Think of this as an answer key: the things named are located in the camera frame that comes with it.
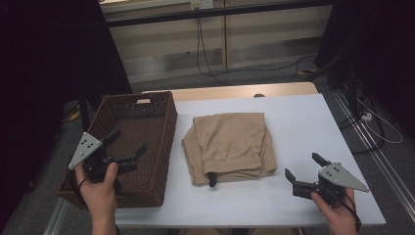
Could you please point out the person's right hand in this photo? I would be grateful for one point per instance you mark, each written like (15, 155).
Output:
(341, 215)

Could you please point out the brown woven basket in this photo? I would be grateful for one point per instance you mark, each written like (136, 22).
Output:
(143, 130)

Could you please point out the yellow floor tape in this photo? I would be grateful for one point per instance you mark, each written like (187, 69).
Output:
(308, 71)
(75, 116)

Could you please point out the light wooden cabinet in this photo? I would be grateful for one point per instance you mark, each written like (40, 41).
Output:
(270, 29)

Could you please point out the dark round table grommet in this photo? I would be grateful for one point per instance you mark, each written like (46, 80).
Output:
(259, 95)

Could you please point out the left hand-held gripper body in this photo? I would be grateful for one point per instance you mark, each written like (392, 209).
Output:
(85, 147)

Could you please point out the metal floor rail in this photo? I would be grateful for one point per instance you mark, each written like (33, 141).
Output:
(55, 218)
(385, 163)

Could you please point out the black metal bar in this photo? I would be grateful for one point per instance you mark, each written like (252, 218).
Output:
(163, 18)

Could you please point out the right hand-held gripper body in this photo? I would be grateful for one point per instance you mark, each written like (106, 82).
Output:
(339, 178)

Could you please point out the white plug adapter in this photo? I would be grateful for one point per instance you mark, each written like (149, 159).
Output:
(366, 116)

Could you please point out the wooden table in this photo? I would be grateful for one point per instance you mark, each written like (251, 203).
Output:
(228, 91)

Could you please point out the black stand pole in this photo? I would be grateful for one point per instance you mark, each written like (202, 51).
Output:
(84, 111)

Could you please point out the black curtain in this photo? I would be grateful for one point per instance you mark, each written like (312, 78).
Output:
(375, 39)
(39, 65)

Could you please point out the khaki pants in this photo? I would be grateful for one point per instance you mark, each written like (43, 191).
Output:
(228, 140)

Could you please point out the person's left hand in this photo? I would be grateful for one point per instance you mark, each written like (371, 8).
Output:
(99, 196)

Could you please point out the white table board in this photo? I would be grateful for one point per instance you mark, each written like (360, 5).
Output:
(300, 124)

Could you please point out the black slanted stand leg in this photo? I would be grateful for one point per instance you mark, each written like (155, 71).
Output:
(323, 68)

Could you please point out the white wall socket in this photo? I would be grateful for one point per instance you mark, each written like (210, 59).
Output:
(201, 4)

